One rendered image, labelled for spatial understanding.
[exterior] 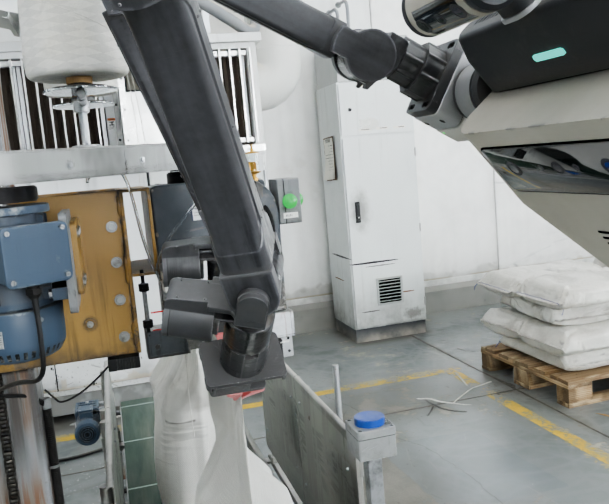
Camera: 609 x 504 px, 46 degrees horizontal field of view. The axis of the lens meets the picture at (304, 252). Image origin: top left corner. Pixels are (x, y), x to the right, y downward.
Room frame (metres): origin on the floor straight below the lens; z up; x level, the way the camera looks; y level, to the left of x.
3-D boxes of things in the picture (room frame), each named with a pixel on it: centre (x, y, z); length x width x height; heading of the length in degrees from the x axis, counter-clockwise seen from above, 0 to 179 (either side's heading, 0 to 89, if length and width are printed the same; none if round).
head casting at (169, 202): (1.53, 0.20, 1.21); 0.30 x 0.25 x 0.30; 15
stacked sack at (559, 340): (3.76, -1.49, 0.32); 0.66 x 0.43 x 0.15; 107
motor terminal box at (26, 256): (1.09, 0.42, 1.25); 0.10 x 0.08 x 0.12; 130
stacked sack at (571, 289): (3.76, -1.50, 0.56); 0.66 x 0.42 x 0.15; 105
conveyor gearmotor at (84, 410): (2.93, 0.95, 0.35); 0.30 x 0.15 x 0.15; 15
